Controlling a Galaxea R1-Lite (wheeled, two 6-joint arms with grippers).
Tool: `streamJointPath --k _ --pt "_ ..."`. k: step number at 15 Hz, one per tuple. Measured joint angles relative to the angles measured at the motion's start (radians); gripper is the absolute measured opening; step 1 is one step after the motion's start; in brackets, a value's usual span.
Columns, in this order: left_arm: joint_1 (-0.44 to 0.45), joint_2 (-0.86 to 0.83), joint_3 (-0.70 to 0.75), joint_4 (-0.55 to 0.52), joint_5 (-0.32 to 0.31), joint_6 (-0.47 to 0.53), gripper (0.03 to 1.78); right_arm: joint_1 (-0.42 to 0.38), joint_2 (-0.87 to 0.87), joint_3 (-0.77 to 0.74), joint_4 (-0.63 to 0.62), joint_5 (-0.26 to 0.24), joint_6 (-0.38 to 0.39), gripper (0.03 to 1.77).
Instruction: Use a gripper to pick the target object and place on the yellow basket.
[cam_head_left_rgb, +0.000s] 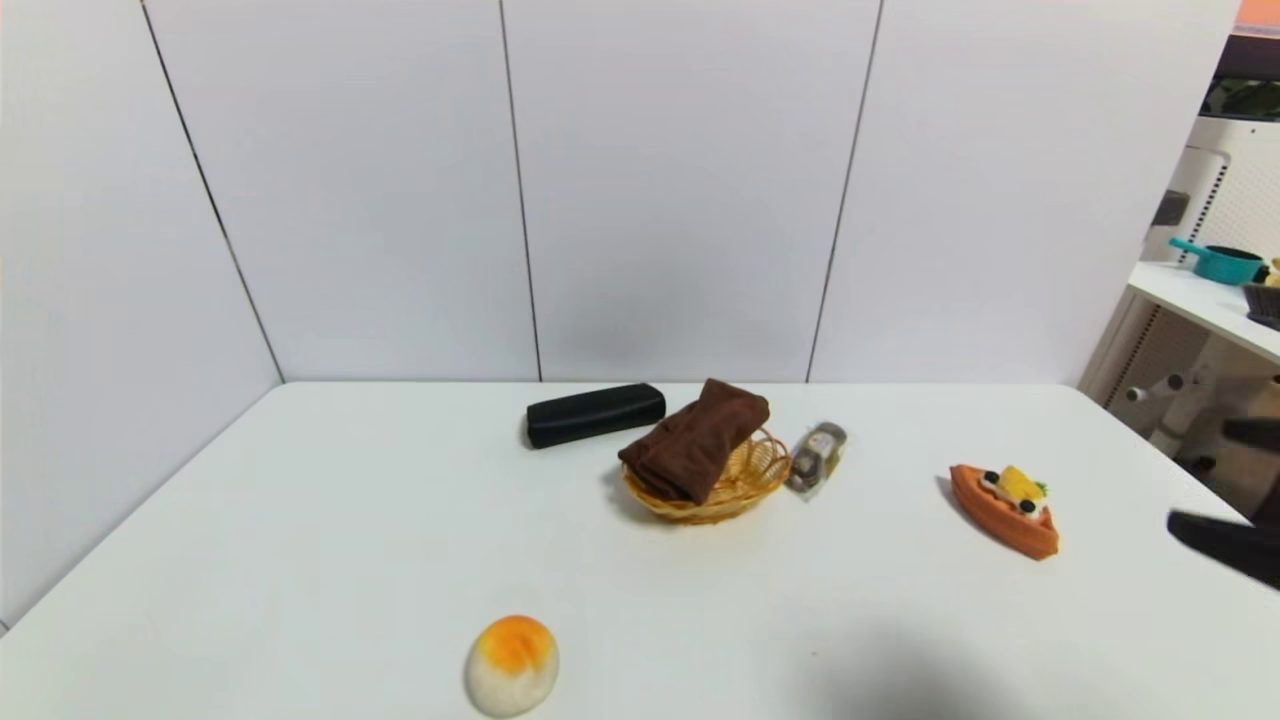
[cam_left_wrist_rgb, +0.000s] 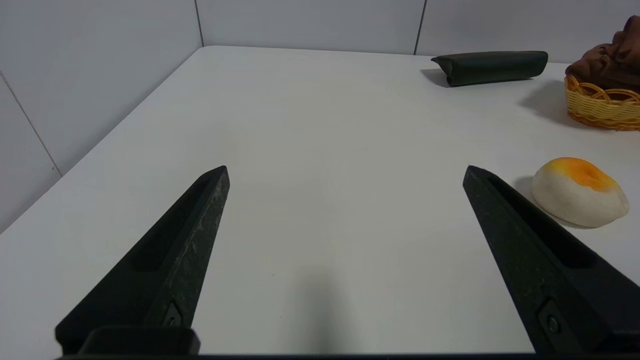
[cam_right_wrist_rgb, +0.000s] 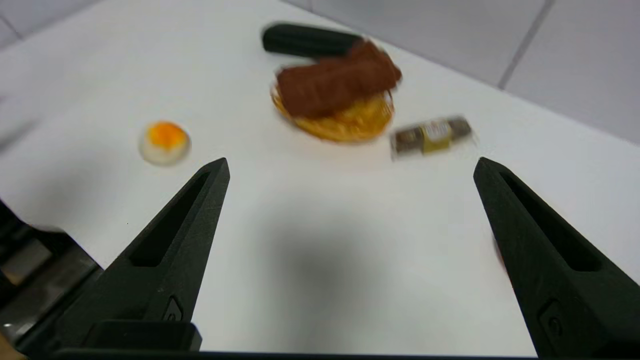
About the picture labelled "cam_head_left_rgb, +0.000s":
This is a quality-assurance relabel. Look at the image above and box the brown towel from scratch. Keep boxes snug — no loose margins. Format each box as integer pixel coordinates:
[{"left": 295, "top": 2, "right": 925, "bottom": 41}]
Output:
[{"left": 618, "top": 378, "right": 772, "bottom": 506}]

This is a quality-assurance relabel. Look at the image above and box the yellow wicker basket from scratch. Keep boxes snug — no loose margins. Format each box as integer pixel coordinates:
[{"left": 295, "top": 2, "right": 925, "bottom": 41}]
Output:
[{"left": 621, "top": 425, "right": 792, "bottom": 525}]

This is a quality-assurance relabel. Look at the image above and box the dark woven basket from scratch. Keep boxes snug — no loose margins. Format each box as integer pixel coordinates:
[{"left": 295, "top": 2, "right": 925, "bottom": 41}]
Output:
[{"left": 1242, "top": 282, "right": 1280, "bottom": 332}]

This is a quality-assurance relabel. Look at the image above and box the black rectangular case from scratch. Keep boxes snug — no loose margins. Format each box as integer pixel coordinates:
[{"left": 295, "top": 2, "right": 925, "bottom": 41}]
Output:
[{"left": 525, "top": 383, "right": 667, "bottom": 450}]

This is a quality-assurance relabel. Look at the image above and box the clear wrapped chocolate pack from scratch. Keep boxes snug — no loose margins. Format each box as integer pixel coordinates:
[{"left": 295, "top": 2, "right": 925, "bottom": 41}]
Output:
[{"left": 781, "top": 421, "right": 848, "bottom": 497}]

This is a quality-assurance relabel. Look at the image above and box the orange and white bun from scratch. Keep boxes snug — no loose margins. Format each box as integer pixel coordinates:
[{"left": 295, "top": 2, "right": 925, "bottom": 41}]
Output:
[{"left": 464, "top": 613, "right": 561, "bottom": 718}]

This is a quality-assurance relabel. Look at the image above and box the orange boat-shaped toy cake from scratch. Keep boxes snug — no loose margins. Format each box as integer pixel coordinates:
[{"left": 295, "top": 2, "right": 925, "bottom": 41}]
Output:
[{"left": 948, "top": 463, "right": 1060, "bottom": 561}]

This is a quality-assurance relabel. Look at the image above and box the white side table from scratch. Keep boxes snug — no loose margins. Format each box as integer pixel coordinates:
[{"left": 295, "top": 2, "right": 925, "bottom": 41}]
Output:
[{"left": 1127, "top": 261, "right": 1280, "bottom": 366}]

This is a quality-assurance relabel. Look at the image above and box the white pegboard panel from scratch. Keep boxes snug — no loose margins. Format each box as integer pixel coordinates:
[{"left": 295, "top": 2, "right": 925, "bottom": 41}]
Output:
[{"left": 1143, "top": 115, "right": 1280, "bottom": 266}]

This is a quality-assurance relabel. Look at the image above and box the white stand frame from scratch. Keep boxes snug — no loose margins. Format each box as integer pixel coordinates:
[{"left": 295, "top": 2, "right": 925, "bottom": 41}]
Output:
[{"left": 1125, "top": 335, "right": 1280, "bottom": 461}]

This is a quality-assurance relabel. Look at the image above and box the teal pot with handle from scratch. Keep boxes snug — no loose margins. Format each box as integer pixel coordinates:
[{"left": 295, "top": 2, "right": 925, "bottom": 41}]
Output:
[{"left": 1168, "top": 236, "right": 1266, "bottom": 286}]

